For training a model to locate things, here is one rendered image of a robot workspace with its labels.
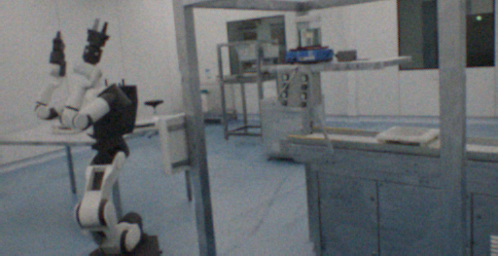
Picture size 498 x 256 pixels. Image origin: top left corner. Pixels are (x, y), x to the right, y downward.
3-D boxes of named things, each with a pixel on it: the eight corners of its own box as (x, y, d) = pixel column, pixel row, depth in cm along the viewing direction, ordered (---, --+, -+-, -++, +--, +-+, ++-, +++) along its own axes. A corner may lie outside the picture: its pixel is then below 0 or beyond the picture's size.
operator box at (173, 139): (163, 174, 192) (157, 118, 188) (191, 164, 205) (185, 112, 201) (172, 176, 188) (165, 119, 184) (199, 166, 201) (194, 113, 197)
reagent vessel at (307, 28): (290, 49, 236) (287, 15, 233) (304, 47, 247) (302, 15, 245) (313, 47, 226) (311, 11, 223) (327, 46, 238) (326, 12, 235)
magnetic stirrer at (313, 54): (283, 65, 236) (282, 49, 235) (303, 62, 252) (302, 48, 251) (314, 63, 223) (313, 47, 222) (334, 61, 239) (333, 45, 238)
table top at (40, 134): (-37, 145, 344) (-37, 140, 343) (63, 121, 445) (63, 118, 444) (110, 146, 289) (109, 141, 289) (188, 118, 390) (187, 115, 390)
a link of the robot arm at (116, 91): (108, 118, 227) (125, 104, 236) (115, 112, 220) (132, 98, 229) (93, 101, 225) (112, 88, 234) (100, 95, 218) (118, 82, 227)
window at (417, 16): (398, 70, 692) (396, -2, 675) (399, 70, 693) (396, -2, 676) (494, 66, 619) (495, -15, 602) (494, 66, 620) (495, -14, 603)
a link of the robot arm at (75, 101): (67, 85, 209) (53, 121, 205) (81, 87, 203) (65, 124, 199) (84, 92, 218) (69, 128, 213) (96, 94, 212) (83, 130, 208)
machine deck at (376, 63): (276, 73, 236) (276, 66, 235) (311, 67, 264) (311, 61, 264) (384, 69, 196) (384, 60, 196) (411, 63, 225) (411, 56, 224)
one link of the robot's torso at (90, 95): (124, 131, 274) (118, 77, 269) (148, 137, 248) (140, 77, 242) (78, 140, 255) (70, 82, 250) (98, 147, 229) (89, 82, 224)
